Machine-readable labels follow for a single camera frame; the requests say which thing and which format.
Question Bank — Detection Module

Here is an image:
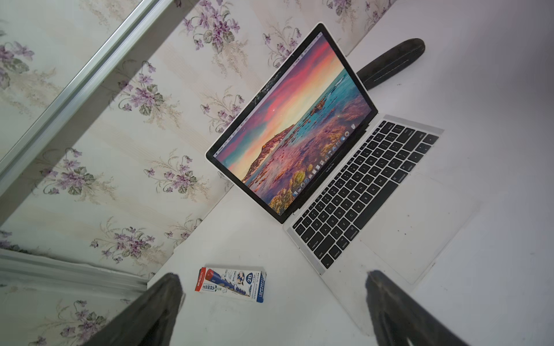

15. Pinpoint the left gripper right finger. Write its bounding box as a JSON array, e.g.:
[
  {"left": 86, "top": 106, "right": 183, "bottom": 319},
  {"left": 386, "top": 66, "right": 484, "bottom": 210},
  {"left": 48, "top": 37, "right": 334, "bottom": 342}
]
[{"left": 366, "top": 270, "right": 466, "bottom": 345}]

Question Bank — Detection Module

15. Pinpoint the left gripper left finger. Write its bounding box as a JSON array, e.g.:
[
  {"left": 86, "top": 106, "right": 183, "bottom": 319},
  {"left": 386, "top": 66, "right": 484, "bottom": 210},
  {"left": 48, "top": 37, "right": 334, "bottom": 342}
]
[{"left": 85, "top": 273, "right": 184, "bottom": 345}]

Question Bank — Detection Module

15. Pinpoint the silver open laptop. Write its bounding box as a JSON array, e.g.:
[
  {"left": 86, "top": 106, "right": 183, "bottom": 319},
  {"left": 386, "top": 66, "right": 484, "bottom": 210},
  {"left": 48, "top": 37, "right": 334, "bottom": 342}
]
[{"left": 205, "top": 22, "right": 481, "bottom": 336}]

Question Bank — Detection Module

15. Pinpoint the white blue pencil box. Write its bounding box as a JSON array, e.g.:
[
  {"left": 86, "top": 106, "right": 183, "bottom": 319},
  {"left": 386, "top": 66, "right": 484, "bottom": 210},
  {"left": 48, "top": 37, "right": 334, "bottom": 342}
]
[{"left": 195, "top": 267, "right": 266, "bottom": 303}]

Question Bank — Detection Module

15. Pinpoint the black oblong case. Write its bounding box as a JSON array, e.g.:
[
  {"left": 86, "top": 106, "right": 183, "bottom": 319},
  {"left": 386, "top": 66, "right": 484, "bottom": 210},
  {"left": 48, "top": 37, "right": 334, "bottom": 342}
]
[{"left": 357, "top": 38, "right": 426, "bottom": 91}]

